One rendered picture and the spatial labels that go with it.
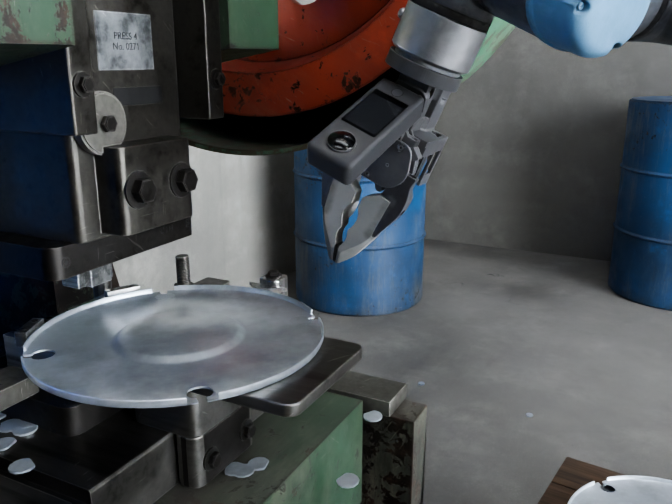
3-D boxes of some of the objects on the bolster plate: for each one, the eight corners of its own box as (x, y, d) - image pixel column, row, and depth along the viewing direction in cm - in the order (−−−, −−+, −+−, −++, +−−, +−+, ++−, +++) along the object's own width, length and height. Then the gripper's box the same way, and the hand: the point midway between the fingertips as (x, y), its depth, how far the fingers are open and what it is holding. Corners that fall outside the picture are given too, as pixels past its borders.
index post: (291, 341, 86) (289, 269, 83) (278, 350, 83) (276, 276, 81) (272, 337, 87) (270, 266, 85) (259, 346, 85) (257, 272, 82)
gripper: (485, 82, 64) (396, 267, 73) (405, 43, 67) (328, 226, 76) (458, 84, 57) (362, 289, 66) (369, 40, 60) (288, 243, 68)
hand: (336, 251), depth 68 cm, fingers closed
